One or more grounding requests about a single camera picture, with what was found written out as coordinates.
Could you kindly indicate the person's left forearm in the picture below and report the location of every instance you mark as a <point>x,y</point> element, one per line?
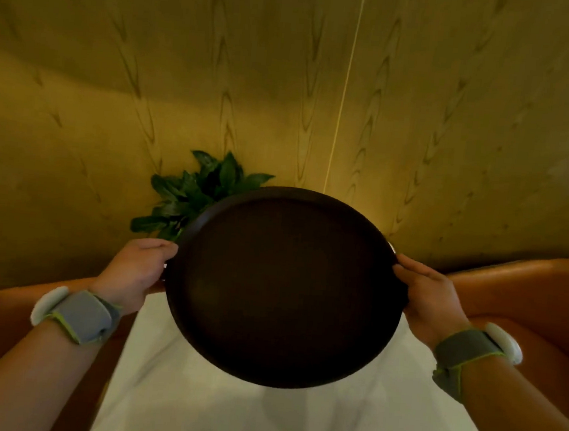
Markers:
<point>22,378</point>

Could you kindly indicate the person's right forearm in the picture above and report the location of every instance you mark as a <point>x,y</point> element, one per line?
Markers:
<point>519,422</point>

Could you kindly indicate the person's left thumb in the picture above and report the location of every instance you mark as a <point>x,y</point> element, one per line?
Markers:
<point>154,251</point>

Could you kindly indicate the green leafy plant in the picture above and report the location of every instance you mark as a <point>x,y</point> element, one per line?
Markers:
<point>192,195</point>

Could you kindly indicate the grey wrist tracker band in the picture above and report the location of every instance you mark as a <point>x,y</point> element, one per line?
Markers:
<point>79,315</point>
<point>471,353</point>

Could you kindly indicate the grey right wrist tracker band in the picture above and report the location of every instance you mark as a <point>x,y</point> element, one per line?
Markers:
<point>471,353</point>

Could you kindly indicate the grey left wrist tracker band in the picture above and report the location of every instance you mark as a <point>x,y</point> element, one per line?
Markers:
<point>79,315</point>

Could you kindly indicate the dark round tray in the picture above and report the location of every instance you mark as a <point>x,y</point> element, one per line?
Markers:
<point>285,287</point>

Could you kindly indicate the person's right thumb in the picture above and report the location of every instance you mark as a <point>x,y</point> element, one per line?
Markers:
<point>408,276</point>

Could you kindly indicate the orange leather booth seat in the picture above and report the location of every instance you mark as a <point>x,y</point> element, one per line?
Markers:
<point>12,318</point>
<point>529,313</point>

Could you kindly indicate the person's right hand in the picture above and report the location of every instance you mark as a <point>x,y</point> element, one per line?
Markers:
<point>431,300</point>

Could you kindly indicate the person's left hand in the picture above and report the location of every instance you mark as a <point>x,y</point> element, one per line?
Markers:
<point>128,273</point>

